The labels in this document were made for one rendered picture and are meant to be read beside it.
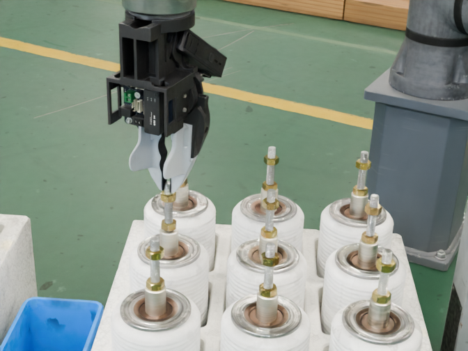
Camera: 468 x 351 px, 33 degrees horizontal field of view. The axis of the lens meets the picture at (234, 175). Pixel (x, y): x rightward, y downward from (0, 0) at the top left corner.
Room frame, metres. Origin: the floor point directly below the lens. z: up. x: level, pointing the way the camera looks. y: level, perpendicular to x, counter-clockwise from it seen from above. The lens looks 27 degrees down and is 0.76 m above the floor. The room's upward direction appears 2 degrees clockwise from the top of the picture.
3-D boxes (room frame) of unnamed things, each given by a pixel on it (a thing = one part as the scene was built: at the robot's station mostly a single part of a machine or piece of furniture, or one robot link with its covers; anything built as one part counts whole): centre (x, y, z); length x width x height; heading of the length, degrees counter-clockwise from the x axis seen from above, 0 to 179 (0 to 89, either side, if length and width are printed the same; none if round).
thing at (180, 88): (0.79, 0.08, 0.49); 0.09 x 0.08 x 0.12; 156
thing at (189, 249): (0.81, 0.07, 0.25); 0.08 x 0.08 x 0.01
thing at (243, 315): (0.69, -0.04, 0.25); 0.08 x 0.08 x 0.01
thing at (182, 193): (0.93, 0.07, 0.26); 0.02 x 0.02 x 0.03
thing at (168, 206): (0.81, 0.07, 0.31); 0.01 x 0.01 x 0.08
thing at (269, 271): (0.69, -0.04, 0.30); 0.01 x 0.01 x 0.08
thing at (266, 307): (0.69, -0.04, 0.26); 0.02 x 0.02 x 0.03
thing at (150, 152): (0.80, 0.10, 0.38); 0.06 x 0.03 x 0.09; 156
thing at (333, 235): (0.92, -0.17, 0.16); 0.10 x 0.10 x 0.18
